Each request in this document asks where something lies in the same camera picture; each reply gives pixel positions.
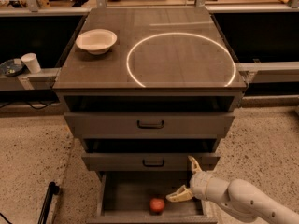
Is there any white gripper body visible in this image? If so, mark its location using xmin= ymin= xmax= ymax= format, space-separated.
xmin=190 ymin=172 xmax=229 ymax=203

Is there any top grey drawer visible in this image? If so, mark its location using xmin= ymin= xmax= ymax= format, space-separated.
xmin=64 ymin=112 xmax=234 ymax=139

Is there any grey drawer cabinet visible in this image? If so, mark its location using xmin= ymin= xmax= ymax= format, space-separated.
xmin=51 ymin=7 xmax=249 ymax=224

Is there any white bowl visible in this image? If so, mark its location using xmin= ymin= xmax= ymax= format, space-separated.
xmin=76 ymin=29 xmax=117 ymax=55

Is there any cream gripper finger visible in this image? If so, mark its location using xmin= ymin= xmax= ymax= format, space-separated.
xmin=188 ymin=156 xmax=202 ymax=174
xmin=166 ymin=185 xmax=193 ymax=203

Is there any black floor cable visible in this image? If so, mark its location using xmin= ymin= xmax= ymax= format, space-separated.
xmin=0 ymin=100 xmax=60 ymax=111

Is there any black bar on floor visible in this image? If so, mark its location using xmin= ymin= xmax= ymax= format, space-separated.
xmin=37 ymin=182 xmax=60 ymax=224

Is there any bottom grey drawer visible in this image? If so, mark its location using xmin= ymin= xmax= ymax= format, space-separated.
xmin=86 ymin=171 xmax=218 ymax=224

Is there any white paper cup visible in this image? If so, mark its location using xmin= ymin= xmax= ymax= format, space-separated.
xmin=21 ymin=53 xmax=41 ymax=74

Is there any dark round plate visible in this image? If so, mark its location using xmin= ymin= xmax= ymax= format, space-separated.
xmin=0 ymin=59 xmax=25 ymax=77

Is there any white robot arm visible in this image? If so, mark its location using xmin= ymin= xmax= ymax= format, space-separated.
xmin=166 ymin=156 xmax=299 ymax=224

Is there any grey drawer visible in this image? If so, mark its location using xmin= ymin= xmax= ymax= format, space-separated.
xmin=64 ymin=112 xmax=234 ymax=139
xmin=80 ymin=151 xmax=221 ymax=172
xmin=86 ymin=171 xmax=218 ymax=224

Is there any red apple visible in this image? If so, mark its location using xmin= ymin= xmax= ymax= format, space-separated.
xmin=149 ymin=198 xmax=165 ymax=213

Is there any middle grey drawer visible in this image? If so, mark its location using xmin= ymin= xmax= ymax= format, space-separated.
xmin=80 ymin=151 xmax=221 ymax=172

